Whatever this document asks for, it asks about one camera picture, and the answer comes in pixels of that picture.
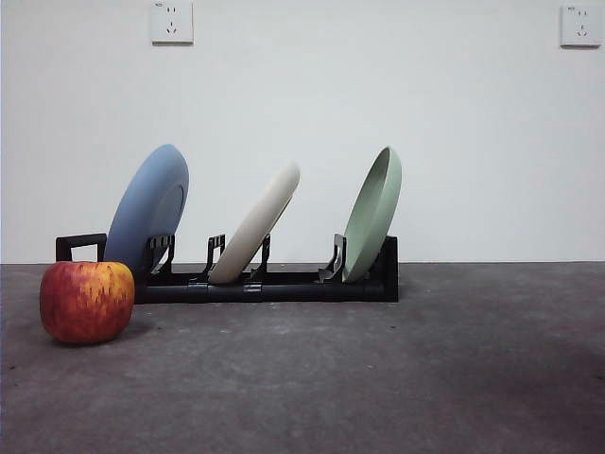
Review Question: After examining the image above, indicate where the pale yellow cream plate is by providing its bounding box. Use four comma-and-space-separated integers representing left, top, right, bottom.
209, 160, 302, 286

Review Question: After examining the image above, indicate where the white wall socket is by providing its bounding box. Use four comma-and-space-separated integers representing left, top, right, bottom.
560, 4, 602, 48
150, 1, 195, 46

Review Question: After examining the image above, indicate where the black plate rack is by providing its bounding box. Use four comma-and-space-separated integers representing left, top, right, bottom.
55, 233, 401, 305

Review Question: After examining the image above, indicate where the red yellow apple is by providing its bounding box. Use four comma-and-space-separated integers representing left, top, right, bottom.
39, 260, 136, 345

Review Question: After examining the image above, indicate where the green plate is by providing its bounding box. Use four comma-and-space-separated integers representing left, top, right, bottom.
342, 145, 404, 284

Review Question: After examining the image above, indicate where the blue plate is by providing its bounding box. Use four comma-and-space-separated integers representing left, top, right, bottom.
103, 144, 190, 281

